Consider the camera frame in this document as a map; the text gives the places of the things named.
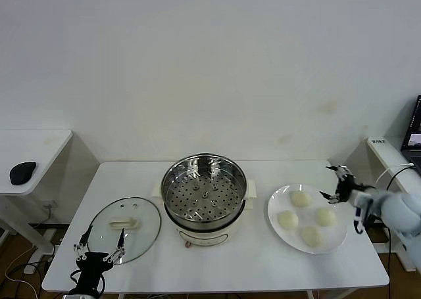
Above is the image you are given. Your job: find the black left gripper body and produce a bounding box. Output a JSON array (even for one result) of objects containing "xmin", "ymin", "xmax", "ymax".
[{"xmin": 74, "ymin": 251, "xmax": 111, "ymax": 293}]

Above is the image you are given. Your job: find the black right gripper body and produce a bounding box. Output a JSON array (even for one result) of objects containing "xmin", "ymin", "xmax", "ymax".
[{"xmin": 335, "ymin": 177, "xmax": 358, "ymax": 203}]

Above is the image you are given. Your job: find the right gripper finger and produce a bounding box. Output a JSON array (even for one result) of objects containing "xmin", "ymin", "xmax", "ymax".
[
  {"xmin": 318, "ymin": 191, "xmax": 339, "ymax": 204},
  {"xmin": 325, "ymin": 164, "xmax": 350, "ymax": 181}
]

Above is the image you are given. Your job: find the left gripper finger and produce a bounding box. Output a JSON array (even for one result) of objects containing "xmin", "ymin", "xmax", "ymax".
[
  {"xmin": 104, "ymin": 228, "xmax": 128, "ymax": 264},
  {"xmin": 73, "ymin": 225, "xmax": 93, "ymax": 262}
]

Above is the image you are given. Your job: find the white steamed baozi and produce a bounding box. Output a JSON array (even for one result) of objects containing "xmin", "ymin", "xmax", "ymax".
[
  {"xmin": 289, "ymin": 190, "xmax": 312, "ymax": 209},
  {"xmin": 315, "ymin": 206, "xmax": 337, "ymax": 227},
  {"xmin": 276, "ymin": 210, "xmax": 299, "ymax": 230},
  {"xmin": 301, "ymin": 225, "xmax": 325, "ymax": 248}
]

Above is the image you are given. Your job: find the glass pot lid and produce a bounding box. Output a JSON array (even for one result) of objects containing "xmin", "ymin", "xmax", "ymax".
[{"xmin": 86, "ymin": 196, "xmax": 162, "ymax": 265}]

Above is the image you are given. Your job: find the steel steamer basket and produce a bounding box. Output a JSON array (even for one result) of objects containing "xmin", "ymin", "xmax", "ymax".
[{"xmin": 161, "ymin": 152, "xmax": 247, "ymax": 229}]

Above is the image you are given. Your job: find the white round plate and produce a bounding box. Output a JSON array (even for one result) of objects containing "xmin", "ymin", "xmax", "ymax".
[{"xmin": 266, "ymin": 183, "xmax": 349, "ymax": 255}]

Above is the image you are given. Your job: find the white side table with laptop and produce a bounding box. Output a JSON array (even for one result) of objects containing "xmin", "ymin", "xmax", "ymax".
[{"xmin": 366, "ymin": 136, "xmax": 421, "ymax": 273}]

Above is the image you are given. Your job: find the white electric cooker base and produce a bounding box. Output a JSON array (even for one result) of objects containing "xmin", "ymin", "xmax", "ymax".
[{"xmin": 151, "ymin": 177, "xmax": 257, "ymax": 249}]

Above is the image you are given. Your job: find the black laptop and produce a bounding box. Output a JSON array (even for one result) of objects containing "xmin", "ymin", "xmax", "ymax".
[{"xmin": 401, "ymin": 95, "xmax": 421, "ymax": 175}]

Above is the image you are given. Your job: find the black computer mouse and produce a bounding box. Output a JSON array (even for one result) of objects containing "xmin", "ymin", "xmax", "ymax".
[{"xmin": 9, "ymin": 160, "xmax": 37, "ymax": 185}]

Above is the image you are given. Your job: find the white side table with mouse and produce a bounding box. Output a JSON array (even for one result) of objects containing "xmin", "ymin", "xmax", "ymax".
[{"xmin": 0, "ymin": 129, "xmax": 74, "ymax": 259}]

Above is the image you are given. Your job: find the white cable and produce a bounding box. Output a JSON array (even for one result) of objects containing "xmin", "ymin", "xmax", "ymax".
[{"xmin": 374, "ymin": 163, "xmax": 415, "ymax": 190}]

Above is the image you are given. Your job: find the black power cable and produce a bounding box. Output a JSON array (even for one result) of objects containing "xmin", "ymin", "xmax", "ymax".
[{"xmin": 385, "ymin": 165, "xmax": 416, "ymax": 299}]

